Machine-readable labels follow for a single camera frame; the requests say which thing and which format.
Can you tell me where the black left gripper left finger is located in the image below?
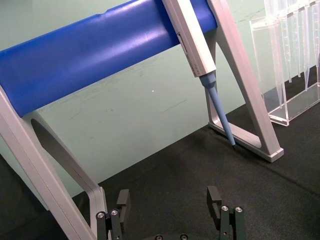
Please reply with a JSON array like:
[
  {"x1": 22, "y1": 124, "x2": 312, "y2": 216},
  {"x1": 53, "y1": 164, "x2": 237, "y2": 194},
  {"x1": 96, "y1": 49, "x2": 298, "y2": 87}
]
[{"x1": 96, "y1": 188, "x2": 132, "y2": 240}]

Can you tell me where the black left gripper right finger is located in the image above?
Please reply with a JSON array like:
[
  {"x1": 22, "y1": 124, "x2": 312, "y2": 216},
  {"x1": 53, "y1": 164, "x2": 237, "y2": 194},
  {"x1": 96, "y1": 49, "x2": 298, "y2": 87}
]
[{"x1": 206, "y1": 185, "x2": 247, "y2": 240}]

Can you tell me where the black table cloth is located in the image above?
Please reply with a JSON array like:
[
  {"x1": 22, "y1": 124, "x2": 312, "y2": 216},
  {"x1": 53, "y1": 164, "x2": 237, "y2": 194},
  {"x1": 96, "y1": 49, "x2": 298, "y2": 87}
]
[{"x1": 0, "y1": 65, "x2": 320, "y2": 240}]

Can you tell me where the clear acrylic tip rack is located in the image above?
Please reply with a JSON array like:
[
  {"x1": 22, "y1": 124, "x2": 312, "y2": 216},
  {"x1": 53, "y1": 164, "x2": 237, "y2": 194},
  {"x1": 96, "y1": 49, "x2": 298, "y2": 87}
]
[{"x1": 249, "y1": 0, "x2": 320, "y2": 127}]

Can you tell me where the grey stand with blue bar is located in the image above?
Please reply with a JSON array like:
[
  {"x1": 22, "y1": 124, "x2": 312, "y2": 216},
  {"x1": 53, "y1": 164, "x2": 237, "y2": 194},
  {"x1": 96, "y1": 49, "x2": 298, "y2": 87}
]
[{"x1": 0, "y1": 0, "x2": 285, "y2": 240}]

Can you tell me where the clear plastic pipette tip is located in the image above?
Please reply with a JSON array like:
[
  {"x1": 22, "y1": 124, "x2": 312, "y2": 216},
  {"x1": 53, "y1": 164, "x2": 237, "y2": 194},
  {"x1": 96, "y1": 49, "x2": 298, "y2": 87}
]
[
  {"x1": 291, "y1": 6, "x2": 303, "y2": 77},
  {"x1": 279, "y1": 9, "x2": 294, "y2": 84},
  {"x1": 299, "y1": 3, "x2": 312, "y2": 91},
  {"x1": 309, "y1": 0, "x2": 320, "y2": 87}
]

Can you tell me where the grey pipette with blue shaft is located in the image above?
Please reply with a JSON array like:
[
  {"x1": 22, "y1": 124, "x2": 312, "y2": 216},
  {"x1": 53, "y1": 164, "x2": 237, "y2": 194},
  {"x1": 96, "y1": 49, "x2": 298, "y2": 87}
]
[{"x1": 161, "y1": 0, "x2": 237, "y2": 152}]

